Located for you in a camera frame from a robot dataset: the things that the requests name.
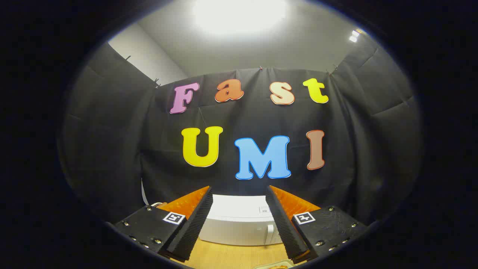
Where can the white patterned square plate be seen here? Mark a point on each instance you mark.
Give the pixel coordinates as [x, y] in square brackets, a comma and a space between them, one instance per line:
[269, 266]

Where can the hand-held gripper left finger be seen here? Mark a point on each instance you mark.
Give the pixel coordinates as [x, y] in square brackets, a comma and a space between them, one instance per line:
[194, 228]

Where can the white microwave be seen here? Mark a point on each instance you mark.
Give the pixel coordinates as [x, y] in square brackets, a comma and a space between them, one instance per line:
[235, 220]

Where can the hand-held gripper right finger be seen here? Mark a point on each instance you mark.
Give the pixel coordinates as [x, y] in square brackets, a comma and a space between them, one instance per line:
[285, 228]

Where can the small ceiling spotlight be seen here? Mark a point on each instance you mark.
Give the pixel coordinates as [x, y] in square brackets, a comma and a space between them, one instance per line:
[354, 36]

